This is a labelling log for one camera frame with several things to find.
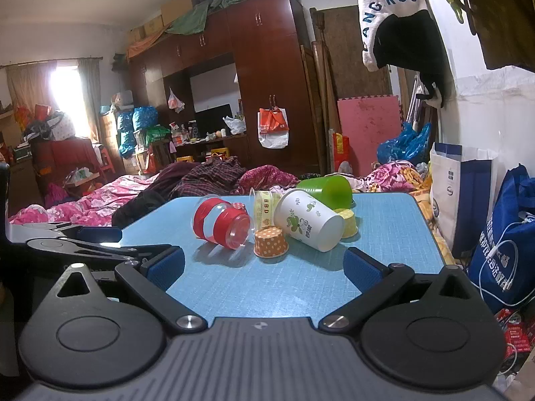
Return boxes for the white cable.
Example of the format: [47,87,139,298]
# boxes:
[478,213,535,307]

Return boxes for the green plastic cup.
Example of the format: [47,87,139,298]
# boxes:
[296,174,355,210]

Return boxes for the red packets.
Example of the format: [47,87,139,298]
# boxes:
[495,308,531,360]

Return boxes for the clear cup with yellow band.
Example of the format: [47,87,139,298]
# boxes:
[248,188,285,235]

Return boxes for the black cloth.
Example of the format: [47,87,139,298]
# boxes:
[111,190,168,230]

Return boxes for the red striped clear cup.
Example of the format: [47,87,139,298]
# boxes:
[192,194,256,251]

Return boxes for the white and black hanging garment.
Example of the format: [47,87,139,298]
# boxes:
[357,0,450,109]

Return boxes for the green cloth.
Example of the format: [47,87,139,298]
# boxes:
[165,0,255,36]

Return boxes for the white cup with green print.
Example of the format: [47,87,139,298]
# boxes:
[273,189,346,253]

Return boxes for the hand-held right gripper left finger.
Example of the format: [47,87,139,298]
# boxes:
[56,246,207,336]

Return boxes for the pink foam mat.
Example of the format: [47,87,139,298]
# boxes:
[337,95,404,167]

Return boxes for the orange and white shopping bag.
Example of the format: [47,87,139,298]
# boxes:
[257,106,290,150]

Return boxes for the white and blue paper bag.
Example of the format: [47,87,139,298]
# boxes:
[430,142,500,255]

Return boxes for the orange polka-dot paper cup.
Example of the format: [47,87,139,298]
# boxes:
[253,226,290,259]

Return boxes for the black television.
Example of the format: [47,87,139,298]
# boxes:
[194,104,233,134]

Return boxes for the yellow paper cup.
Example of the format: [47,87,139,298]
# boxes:
[332,208,359,240]

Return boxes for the blue patterned plastic bags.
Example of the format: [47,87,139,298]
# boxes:
[117,106,159,157]

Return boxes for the dark plaid cloth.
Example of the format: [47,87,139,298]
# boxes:
[169,156,247,197]

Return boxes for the red gift box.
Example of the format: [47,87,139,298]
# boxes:
[330,131,351,172]

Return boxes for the brown hanging cloth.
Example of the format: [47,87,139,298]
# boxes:
[460,0,535,70]

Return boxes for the grey curtain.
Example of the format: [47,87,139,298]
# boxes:
[77,58,103,143]

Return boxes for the small cardboard box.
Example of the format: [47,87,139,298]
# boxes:
[142,14,165,38]

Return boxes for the blue plastic bag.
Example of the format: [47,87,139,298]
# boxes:
[377,122,433,165]

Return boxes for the brown wooden wardrobe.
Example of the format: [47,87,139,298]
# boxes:
[127,0,322,176]

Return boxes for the red cabinet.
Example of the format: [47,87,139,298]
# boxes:
[31,136,101,176]

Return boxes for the blue tote bag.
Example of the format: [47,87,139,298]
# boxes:
[466,164,535,314]

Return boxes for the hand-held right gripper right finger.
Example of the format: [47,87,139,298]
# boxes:
[318,247,481,337]

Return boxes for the wooden door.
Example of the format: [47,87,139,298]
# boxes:
[309,5,391,168]

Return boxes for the pink floral blanket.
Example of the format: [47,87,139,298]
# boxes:
[8,165,431,226]

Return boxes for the large cardboard box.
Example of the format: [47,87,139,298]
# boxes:
[161,0,200,26]

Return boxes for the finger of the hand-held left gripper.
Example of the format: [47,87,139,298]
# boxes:
[23,221,123,244]
[24,237,168,265]

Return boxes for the white plastic bag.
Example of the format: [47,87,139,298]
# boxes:
[167,88,185,113]

